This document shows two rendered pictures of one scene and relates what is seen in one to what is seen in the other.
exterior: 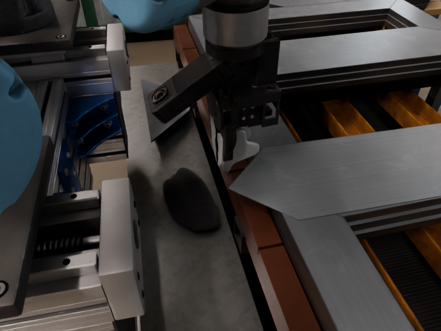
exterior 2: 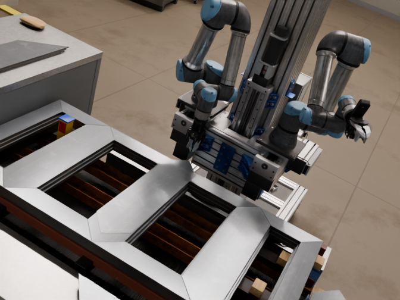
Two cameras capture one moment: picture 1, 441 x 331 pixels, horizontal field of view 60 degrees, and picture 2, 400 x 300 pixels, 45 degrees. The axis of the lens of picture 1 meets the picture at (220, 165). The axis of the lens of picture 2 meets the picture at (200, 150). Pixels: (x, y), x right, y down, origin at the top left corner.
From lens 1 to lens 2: 2.57 m
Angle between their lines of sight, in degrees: 89
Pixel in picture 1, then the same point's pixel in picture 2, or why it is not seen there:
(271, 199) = (177, 161)
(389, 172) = (157, 181)
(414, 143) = (159, 195)
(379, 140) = (169, 192)
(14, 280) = (181, 99)
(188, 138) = not seen: hidden behind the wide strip
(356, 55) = (221, 244)
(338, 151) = (176, 183)
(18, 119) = (178, 72)
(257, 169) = (188, 168)
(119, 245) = (180, 114)
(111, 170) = not seen: outside the picture
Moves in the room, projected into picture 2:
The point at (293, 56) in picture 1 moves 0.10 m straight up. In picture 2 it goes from (241, 228) to (249, 211)
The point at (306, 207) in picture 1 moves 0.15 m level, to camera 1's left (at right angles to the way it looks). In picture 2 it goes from (167, 162) to (186, 154)
